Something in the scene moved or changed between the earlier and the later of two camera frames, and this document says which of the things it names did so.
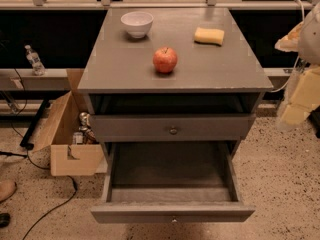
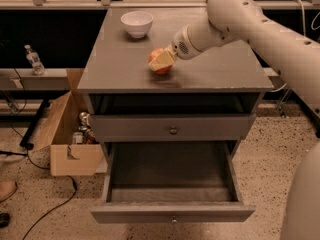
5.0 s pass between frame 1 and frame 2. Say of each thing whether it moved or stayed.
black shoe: stayed
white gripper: moved
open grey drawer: stayed
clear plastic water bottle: stayed
